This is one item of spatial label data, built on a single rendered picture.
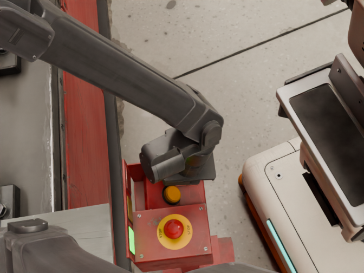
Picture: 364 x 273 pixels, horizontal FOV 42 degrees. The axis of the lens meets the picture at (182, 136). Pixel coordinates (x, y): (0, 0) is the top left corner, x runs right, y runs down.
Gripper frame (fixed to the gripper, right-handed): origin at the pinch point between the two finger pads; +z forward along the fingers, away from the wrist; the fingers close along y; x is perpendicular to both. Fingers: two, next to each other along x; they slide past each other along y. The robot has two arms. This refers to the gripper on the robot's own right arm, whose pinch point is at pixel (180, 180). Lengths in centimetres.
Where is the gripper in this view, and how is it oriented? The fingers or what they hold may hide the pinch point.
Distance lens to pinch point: 97.6
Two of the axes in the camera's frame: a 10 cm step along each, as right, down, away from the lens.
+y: -9.8, 0.2, -2.0
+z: -1.7, 4.2, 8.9
